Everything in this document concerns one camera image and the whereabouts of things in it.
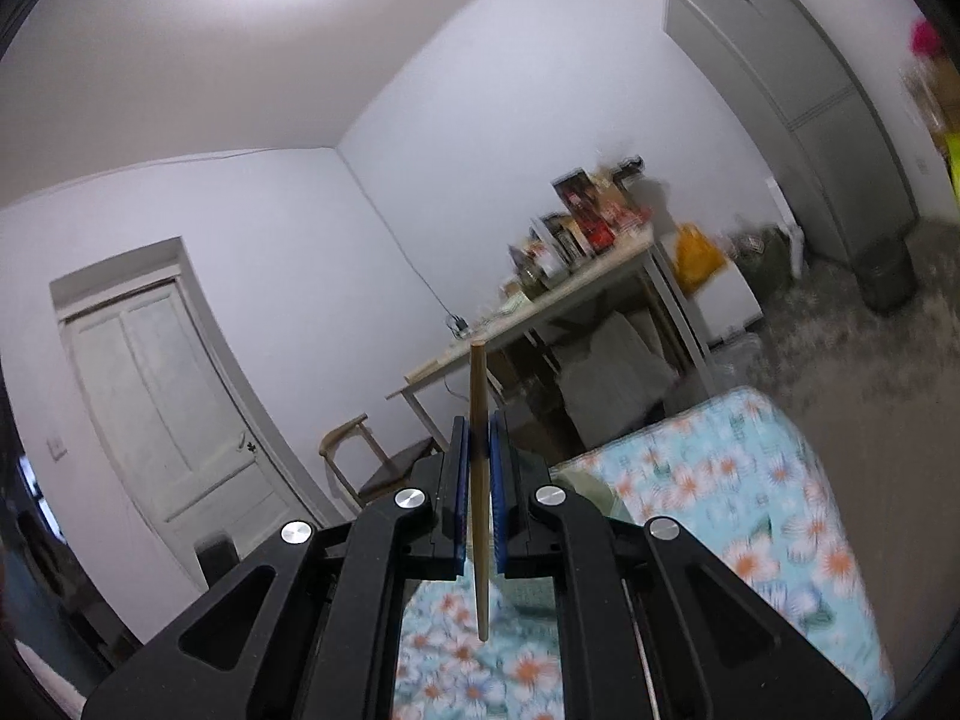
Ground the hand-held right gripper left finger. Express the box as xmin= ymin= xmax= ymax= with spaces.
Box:
xmin=82 ymin=414 xmax=473 ymax=720

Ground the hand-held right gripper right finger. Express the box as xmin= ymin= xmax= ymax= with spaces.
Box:
xmin=489 ymin=411 xmax=875 ymax=720

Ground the bamboo chopstick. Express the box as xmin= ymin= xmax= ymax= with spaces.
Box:
xmin=469 ymin=341 xmax=493 ymax=643

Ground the wooden chair with dark seat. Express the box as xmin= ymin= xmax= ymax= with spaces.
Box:
xmin=319 ymin=412 xmax=447 ymax=520

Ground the white panelled door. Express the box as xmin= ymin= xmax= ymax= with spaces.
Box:
xmin=49 ymin=237 xmax=331 ymax=567

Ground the grey cloth bundle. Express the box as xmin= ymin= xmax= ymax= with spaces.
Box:
xmin=561 ymin=313 xmax=677 ymax=445

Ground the long wooden table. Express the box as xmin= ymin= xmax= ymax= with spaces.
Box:
xmin=385 ymin=229 xmax=713 ymax=458

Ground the clutter of jars and boxes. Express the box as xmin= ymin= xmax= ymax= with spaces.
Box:
xmin=502 ymin=157 xmax=655 ymax=297

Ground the white cabinet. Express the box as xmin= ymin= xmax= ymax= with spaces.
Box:
xmin=688 ymin=262 xmax=767 ymax=351

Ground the yellow plastic bag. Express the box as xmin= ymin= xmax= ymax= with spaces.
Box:
xmin=673 ymin=223 xmax=730 ymax=295

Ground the grey trash bin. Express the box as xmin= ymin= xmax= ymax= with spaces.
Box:
xmin=855 ymin=236 xmax=920 ymax=314

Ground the grey refrigerator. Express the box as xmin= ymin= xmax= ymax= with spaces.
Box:
xmin=664 ymin=0 xmax=921 ymax=269

